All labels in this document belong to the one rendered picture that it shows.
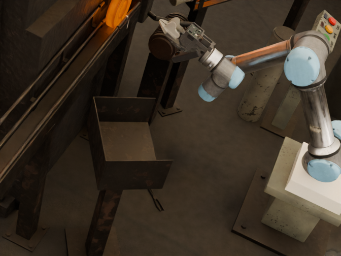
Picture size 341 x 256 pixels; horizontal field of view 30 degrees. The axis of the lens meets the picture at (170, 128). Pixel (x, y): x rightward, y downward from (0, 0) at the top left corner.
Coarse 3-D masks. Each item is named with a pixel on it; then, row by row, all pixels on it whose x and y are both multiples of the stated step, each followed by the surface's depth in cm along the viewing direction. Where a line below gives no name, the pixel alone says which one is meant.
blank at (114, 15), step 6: (114, 0) 223; (120, 0) 223; (126, 0) 230; (114, 6) 223; (120, 6) 226; (126, 6) 234; (108, 12) 225; (114, 12) 224; (120, 12) 234; (126, 12) 237; (108, 18) 226; (114, 18) 225; (120, 18) 233; (108, 24) 229; (114, 24) 229
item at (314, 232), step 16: (256, 176) 290; (256, 192) 284; (256, 208) 277; (272, 208) 264; (288, 208) 261; (240, 224) 269; (256, 224) 271; (272, 224) 270; (288, 224) 266; (304, 224) 263; (320, 224) 280; (256, 240) 265; (272, 240) 267; (288, 240) 269; (304, 240) 269; (320, 240) 273
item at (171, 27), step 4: (160, 20) 227; (160, 24) 227; (164, 24) 227; (168, 24) 225; (172, 24) 224; (164, 28) 226; (168, 28) 226; (172, 28) 225; (164, 32) 227; (168, 32) 226; (172, 32) 226; (176, 32) 226; (172, 36) 226; (176, 36) 227
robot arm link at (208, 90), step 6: (210, 78) 233; (204, 84) 236; (210, 84) 233; (216, 84) 231; (198, 90) 239; (204, 90) 236; (210, 90) 234; (216, 90) 234; (222, 90) 234; (204, 96) 237; (210, 96) 236; (216, 96) 237
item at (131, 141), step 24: (96, 120) 193; (120, 120) 209; (144, 120) 211; (96, 144) 193; (120, 144) 203; (144, 144) 206; (96, 168) 192; (120, 168) 185; (144, 168) 188; (168, 168) 190; (120, 192) 215; (96, 216) 226; (72, 240) 244; (96, 240) 234
